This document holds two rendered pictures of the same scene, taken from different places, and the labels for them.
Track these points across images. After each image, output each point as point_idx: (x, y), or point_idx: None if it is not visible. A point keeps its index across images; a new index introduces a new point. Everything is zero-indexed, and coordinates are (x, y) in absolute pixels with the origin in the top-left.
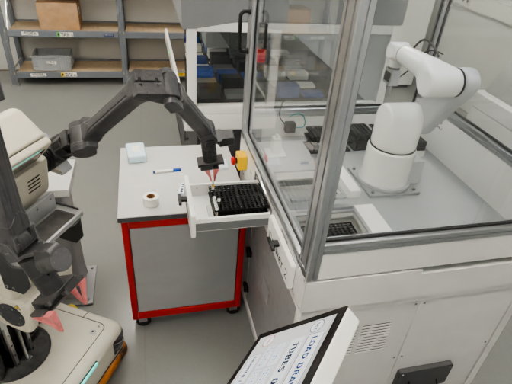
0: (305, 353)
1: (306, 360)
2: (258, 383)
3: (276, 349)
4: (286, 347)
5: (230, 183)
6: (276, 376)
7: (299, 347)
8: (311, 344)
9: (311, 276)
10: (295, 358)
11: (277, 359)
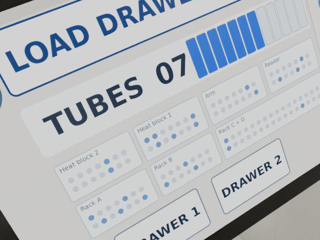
0: (70, 40)
1: (88, 12)
2: (183, 126)
3: (89, 192)
4: (72, 153)
5: None
6: (153, 78)
7: (59, 92)
8: (39, 50)
9: None
10: (95, 68)
11: (114, 141)
